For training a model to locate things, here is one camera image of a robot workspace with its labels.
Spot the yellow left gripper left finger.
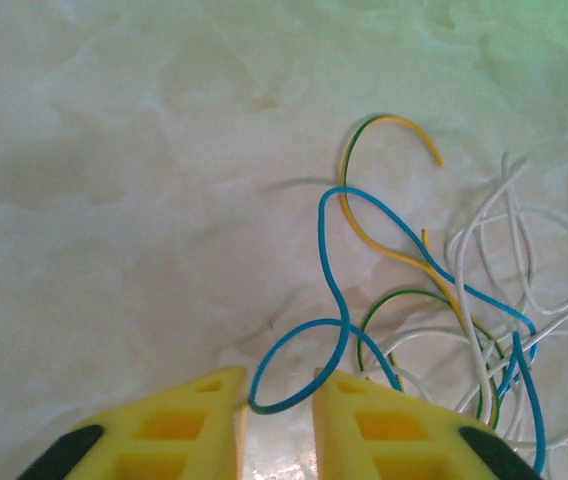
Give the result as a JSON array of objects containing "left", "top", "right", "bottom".
[{"left": 16, "top": 366, "right": 250, "bottom": 480}]

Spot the yellow-green wire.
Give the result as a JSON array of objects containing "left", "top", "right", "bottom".
[
  {"left": 338, "top": 113, "right": 470, "bottom": 326},
  {"left": 356, "top": 288, "right": 508, "bottom": 436}
]

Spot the blue wire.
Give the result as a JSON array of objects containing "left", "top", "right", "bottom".
[
  {"left": 247, "top": 186, "right": 539, "bottom": 416},
  {"left": 511, "top": 330, "right": 549, "bottom": 475}
]

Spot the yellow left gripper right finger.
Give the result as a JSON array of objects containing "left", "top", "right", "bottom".
[{"left": 312, "top": 368, "right": 545, "bottom": 480}]

